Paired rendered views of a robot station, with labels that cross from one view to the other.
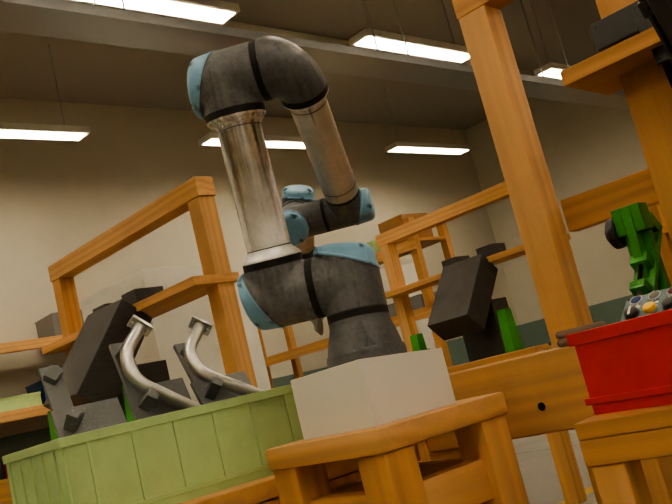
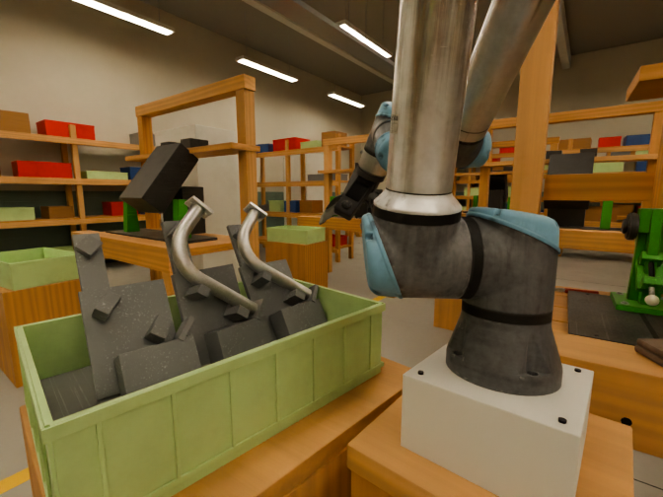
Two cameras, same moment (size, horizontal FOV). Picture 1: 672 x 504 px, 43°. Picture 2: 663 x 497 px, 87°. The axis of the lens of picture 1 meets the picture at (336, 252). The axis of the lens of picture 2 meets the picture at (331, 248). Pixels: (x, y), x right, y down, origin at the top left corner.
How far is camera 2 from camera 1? 123 cm
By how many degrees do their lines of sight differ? 20
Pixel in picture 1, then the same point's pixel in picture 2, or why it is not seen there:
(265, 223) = (441, 156)
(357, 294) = (540, 296)
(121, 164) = (189, 58)
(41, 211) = (140, 72)
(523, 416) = not seen: hidden behind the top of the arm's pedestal
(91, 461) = (102, 451)
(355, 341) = (523, 362)
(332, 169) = (493, 98)
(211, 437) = (269, 382)
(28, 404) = (119, 177)
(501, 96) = (542, 75)
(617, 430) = not seen: outside the picture
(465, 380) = not seen: hidden behind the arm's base
